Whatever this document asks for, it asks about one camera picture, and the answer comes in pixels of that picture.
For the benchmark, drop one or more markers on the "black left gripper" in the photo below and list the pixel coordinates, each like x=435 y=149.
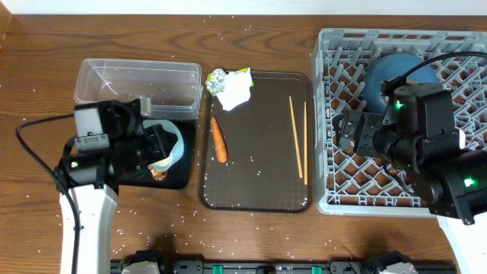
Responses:
x=153 y=141

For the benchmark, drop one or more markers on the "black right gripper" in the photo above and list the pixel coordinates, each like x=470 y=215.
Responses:
x=365 y=138

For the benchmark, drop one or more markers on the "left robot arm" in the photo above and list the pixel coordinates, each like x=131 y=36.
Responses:
x=89 y=199

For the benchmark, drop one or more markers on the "grey dishwasher rack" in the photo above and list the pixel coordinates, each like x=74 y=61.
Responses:
x=348 y=184

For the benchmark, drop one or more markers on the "black waste tray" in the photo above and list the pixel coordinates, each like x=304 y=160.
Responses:
x=177 y=175

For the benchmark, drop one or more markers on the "light blue rice bowl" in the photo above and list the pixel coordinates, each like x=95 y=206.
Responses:
x=174 y=136

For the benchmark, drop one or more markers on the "cooked mushroom scrap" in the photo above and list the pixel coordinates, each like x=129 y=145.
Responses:
x=158 y=175

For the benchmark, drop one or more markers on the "clear plastic bin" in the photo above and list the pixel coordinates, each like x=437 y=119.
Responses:
x=173 y=88

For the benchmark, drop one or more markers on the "blue plate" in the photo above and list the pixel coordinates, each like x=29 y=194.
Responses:
x=386 y=69

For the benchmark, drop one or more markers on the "wooden chopstick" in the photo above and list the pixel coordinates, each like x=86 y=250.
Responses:
x=295 y=136
x=305 y=145

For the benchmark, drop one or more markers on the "crumpled foil and paper wrapper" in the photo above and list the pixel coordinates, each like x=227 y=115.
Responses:
x=231 y=88

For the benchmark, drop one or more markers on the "orange carrot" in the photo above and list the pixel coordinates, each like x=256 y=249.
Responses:
x=219 y=144

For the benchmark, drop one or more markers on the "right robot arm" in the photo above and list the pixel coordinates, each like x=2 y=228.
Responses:
x=417 y=134

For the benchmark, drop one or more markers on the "brown serving tray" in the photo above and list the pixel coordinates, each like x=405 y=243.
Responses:
x=261 y=173

